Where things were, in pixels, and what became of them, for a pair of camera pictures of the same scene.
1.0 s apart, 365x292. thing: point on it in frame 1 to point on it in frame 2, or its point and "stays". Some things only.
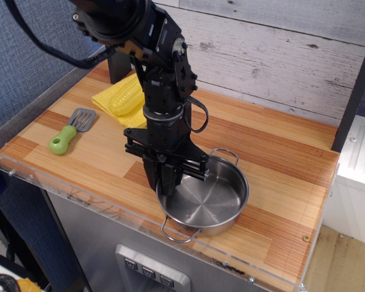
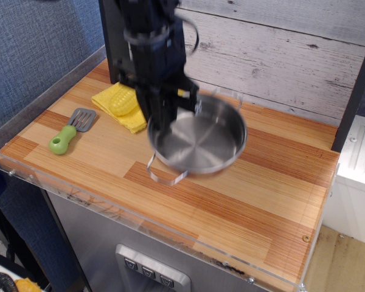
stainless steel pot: [213, 205] to [202, 136]
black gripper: [167, 135] to [156, 69]
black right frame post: [356, 100] stays
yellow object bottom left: [26, 285] stays
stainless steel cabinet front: [94, 236] stays
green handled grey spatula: [81, 121] stays
